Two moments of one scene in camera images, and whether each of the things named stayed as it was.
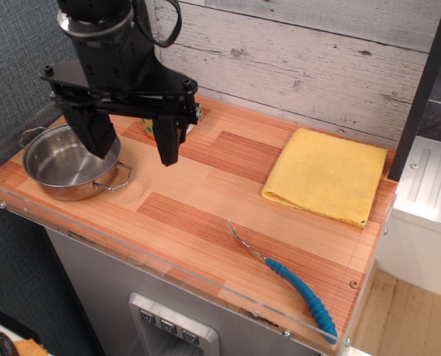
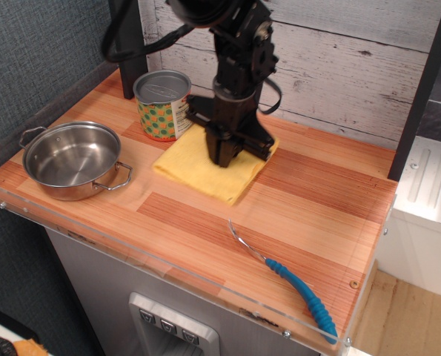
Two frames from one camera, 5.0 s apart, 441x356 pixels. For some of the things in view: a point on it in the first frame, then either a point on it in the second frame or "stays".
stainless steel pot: x=63 y=171 stays
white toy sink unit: x=418 y=241 stays
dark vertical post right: x=418 y=110 stays
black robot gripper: x=119 y=75 -> x=232 y=110
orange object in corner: x=29 y=347 stays
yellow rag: x=333 y=177 -> x=188 y=160
